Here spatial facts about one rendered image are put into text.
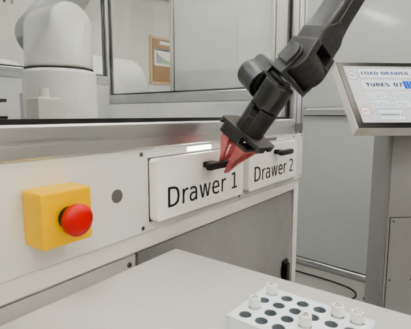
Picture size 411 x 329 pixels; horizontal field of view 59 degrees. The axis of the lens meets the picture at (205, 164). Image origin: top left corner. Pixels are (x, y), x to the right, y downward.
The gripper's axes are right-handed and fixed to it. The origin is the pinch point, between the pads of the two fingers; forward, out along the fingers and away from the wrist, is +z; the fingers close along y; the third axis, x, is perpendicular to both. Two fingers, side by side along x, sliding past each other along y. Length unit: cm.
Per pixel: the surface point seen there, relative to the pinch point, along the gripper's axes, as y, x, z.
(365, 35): 44, -165, -39
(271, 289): -24.1, 25.5, -5.5
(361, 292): -49, -151, 73
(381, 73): 6, -88, -29
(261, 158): 1.8, -20.8, 1.4
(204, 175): 1.1, 3.5, 2.9
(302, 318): -28.3, 29.6, -8.7
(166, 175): 2.0, 14.9, 1.8
